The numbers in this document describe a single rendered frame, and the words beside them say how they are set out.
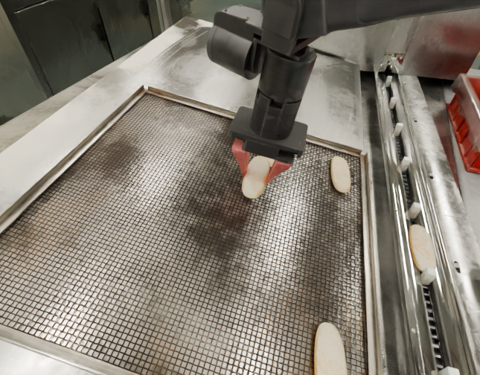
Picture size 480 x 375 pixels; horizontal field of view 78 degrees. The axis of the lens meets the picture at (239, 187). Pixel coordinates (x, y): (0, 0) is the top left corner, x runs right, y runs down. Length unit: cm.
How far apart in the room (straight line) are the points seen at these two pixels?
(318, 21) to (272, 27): 4
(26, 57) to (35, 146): 138
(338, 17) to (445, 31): 84
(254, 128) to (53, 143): 35
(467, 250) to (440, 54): 69
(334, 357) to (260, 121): 29
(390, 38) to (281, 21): 82
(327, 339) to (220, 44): 37
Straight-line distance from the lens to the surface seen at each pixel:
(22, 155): 58
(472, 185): 83
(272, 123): 38
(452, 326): 54
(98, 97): 70
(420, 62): 115
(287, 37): 31
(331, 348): 40
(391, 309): 55
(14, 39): 194
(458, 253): 61
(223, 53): 38
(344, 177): 58
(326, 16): 31
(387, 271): 58
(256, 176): 46
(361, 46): 110
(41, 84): 200
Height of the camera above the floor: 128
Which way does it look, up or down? 45 degrees down
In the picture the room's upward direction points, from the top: straight up
